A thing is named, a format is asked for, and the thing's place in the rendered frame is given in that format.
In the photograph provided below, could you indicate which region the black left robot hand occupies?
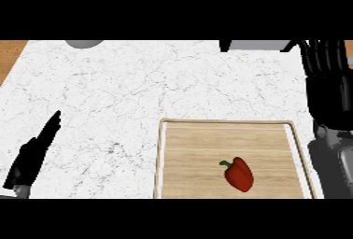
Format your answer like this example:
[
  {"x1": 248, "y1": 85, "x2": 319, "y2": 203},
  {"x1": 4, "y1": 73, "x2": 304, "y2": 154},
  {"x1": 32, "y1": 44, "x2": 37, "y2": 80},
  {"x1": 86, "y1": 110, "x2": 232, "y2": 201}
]
[{"x1": 1, "y1": 109, "x2": 63, "y2": 190}]

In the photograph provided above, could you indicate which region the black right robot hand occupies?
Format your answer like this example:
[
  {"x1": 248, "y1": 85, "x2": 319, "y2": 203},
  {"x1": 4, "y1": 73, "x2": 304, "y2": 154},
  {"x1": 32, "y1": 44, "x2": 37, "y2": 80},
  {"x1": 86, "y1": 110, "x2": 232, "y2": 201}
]
[{"x1": 297, "y1": 39, "x2": 353, "y2": 131}]

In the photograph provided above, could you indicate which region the pale wooden tray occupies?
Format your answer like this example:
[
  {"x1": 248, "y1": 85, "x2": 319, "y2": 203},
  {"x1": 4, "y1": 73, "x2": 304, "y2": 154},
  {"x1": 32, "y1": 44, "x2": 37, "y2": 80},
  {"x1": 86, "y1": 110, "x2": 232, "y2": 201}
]
[{"x1": 154, "y1": 118, "x2": 319, "y2": 200}]

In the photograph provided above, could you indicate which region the red bell pepper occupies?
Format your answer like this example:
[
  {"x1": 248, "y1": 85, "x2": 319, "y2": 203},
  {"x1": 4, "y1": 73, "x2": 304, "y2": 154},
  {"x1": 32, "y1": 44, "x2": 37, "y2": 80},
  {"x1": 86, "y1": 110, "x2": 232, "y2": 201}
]
[{"x1": 219, "y1": 156, "x2": 255, "y2": 193}]

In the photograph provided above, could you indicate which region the grey round pot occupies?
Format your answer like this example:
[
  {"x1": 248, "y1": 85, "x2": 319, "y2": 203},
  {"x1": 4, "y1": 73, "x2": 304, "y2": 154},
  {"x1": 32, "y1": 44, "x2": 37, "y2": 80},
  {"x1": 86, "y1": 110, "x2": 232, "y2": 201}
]
[{"x1": 63, "y1": 39, "x2": 105, "y2": 49}]

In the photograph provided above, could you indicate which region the grey and black appliance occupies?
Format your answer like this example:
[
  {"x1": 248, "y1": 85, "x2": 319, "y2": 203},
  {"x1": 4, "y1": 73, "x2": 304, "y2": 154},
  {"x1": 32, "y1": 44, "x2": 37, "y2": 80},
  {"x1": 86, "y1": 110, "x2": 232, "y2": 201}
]
[{"x1": 219, "y1": 39, "x2": 304, "y2": 53}]

